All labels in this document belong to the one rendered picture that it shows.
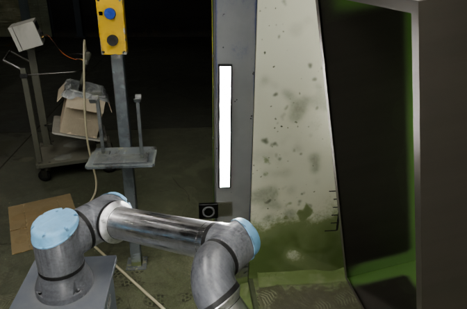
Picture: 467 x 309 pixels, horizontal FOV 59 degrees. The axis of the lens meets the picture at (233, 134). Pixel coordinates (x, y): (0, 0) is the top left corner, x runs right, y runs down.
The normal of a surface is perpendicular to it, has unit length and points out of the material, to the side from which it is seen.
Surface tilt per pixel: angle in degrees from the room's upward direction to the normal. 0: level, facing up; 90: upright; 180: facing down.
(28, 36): 90
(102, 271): 0
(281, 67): 90
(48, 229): 5
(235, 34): 90
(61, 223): 5
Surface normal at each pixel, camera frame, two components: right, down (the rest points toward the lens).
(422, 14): 0.13, 0.38
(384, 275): -0.19, -0.90
